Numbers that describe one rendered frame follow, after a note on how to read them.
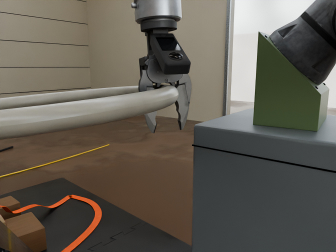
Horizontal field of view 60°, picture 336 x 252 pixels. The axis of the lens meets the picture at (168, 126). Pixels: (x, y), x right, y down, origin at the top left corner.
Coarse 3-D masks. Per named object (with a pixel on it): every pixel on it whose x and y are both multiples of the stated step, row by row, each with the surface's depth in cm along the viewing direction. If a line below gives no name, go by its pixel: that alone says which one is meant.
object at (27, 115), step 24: (24, 96) 70; (48, 96) 72; (72, 96) 73; (96, 96) 72; (120, 96) 35; (144, 96) 37; (168, 96) 42; (0, 120) 28; (24, 120) 29; (48, 120) 30; (72, 120) 31; (96, 120) 32
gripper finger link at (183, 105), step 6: (180, 90) 57; (180, 96) 58; (186, 96) 58; (180, 102) 58; (186, 102) 58; (180, 108) 58; (186, 108) 58; (180, 114) 58; (186, 114) 59; (180, 120) 58; (180, 126) 59
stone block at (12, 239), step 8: (0, 224) 71; (0, 232) 64; (8, 232) 68; (0, 240) 58; (8, 240) 62; (16, 240) 65; (0, 248) 54; (8, 248) 56; (16, 248) 59; (24, 248) 63
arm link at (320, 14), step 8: (320, 0) 70; (328, 0) 68; (312, 8) 71; (320, 8) 69; (328, 8) 68; (312, 16) 70; (320, 16) 69; (328, 16) 68; (320, 24) 69; (328, 24) 68; (328, 32) 69
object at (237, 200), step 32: (224, 128) 75; (256, 128) 74; (288, 128) 74; (320, 128) 74; (224, 160) 76; (256, 160) 70; (288, 160) 66; (320, 160) 62; (224, 192) 77; (256, 192) 72; (288, 192) 67; (320, 192) 63; (192, 224) 86; (224, 224) 79; (256, 224) 73; (288, 224) 68; (320, 224) 64
